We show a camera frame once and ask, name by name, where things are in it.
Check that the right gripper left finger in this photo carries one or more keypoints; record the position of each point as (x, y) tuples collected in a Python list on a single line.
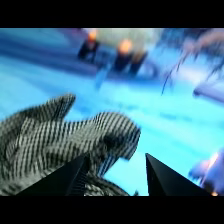
[(66, 181)]

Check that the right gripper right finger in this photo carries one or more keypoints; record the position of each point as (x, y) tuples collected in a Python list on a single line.
[(163, 180)]

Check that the black and white checked shirt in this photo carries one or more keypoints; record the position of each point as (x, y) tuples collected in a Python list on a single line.
[(50, 140)]

